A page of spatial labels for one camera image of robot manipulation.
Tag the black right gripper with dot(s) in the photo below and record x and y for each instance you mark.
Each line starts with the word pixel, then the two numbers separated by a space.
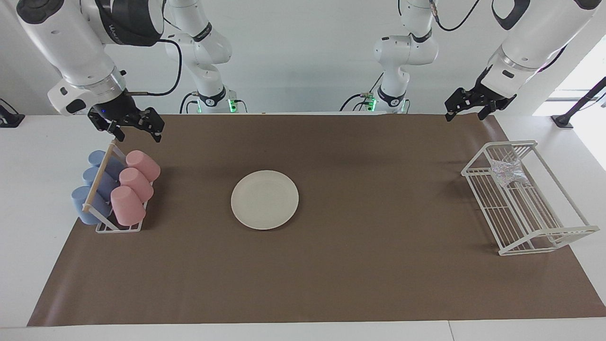
pixel 123 113

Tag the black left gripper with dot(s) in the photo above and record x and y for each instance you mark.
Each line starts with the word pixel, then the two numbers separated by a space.
pixel 483 100

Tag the crinkly transparent plastic bag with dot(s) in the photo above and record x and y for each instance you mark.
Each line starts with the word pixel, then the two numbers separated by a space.
pixel 509 171

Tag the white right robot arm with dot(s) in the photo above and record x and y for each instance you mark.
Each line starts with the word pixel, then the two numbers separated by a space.
pixel 71 42

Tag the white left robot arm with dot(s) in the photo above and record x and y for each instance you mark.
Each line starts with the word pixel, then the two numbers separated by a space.
pixel 535 42

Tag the cream round plate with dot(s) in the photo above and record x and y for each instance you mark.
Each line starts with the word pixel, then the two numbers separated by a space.
pixel 264 200

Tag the pink plastic cup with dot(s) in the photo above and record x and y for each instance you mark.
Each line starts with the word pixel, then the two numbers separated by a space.
pixel 143 165
pixel 137 183
pixel 128 206

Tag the blue plastic cup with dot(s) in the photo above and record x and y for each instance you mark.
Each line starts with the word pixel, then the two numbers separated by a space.
pixel 80 203
pixel 106 183
pixel 113 166

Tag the black angled stand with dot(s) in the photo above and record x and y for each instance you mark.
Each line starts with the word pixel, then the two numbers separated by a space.
pixel 580 104

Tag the black table clamp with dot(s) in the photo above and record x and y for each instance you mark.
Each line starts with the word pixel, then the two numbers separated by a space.
pixel 9 119

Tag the brown table mat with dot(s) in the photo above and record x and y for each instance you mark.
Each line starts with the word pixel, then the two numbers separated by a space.
pixel 360 265

